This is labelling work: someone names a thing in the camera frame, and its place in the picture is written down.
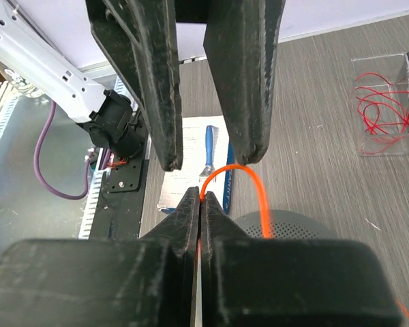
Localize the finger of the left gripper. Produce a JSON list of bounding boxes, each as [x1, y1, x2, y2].
[[85, 1, 183, 172], [204, 0, 285, 166]]

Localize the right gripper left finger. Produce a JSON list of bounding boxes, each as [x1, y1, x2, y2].
[[0, 187, 200, 326]]

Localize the clear cable box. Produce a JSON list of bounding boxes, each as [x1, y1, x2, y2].
[[350, 52, 409, 156]]

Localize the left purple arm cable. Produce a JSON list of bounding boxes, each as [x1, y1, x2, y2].
[[33, 100, 112, 201]]

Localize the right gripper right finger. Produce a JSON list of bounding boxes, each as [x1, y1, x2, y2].
[[200, 192, 402, 326]]

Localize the white slotted cable duct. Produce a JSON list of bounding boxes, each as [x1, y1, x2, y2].
[[0, 91, 102, 245]]

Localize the blue razor package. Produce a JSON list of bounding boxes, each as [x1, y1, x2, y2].
[[157, 116, 234, 214]]

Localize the grey cable spool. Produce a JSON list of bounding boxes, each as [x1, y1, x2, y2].
[[234, 210, 337, 240]]

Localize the orange thin cable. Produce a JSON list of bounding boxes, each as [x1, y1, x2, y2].
[[194, 163, 409, 326]]

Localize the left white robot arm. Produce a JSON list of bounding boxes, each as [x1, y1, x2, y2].
[[0, 1, 285, 172]]

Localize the red cables in box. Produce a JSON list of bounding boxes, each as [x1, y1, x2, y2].
[[354, 72, 409, 156]]

